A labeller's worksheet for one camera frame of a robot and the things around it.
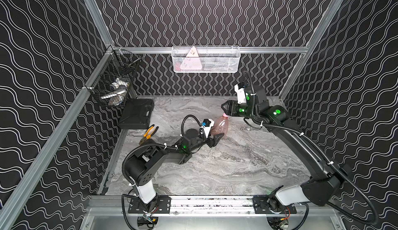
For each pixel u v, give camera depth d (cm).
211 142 77
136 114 103
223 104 69
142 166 47
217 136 78
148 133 100
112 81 90
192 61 89
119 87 86
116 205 76
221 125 77
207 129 73
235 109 63
